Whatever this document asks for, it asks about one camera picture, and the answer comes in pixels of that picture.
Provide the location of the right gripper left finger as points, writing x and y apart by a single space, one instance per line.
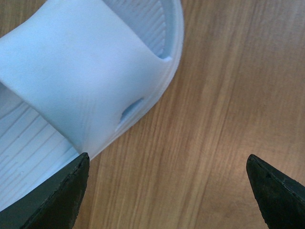
54 204

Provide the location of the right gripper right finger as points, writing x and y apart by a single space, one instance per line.
280 198

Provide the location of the light blue slipper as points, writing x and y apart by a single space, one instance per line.
74 77

